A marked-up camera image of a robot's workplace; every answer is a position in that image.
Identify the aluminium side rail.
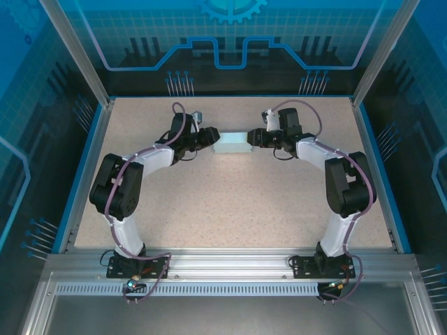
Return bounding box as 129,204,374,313
350,97,400,253
57,99,116,254

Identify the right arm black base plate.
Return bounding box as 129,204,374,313
291,255,354,280

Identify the aluminium corner post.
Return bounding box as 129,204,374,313
40,0,116,107
351,0,420,107

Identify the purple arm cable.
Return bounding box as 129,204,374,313
275,100,378,304
104,102,186,304

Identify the aluminium mounting rail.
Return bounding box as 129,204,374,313
47,248,420,280

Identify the aluminium lower frame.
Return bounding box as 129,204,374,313
20,271,436,335

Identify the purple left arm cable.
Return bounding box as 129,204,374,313
104,102,186,304

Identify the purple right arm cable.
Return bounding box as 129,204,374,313
275,100,378,304

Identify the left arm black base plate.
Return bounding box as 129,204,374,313
106,255,173,280

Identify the slotted white cable duct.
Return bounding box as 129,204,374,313
55,283,321,297

